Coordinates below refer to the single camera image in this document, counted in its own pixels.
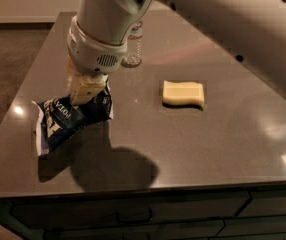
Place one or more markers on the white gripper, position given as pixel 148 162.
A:
pixel 91 56

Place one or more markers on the blue kettle chip bag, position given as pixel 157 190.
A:
pixel 58 120

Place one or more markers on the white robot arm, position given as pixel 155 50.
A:
pixel 252 31

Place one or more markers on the clear plastic water bottle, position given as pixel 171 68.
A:
pixel 133 56

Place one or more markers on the yellow sponge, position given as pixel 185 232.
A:
pixel 183 93

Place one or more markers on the dark cabinet drawer front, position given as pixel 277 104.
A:
pixel 101 213

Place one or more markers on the black drawer handle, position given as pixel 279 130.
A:
pixel 136 217

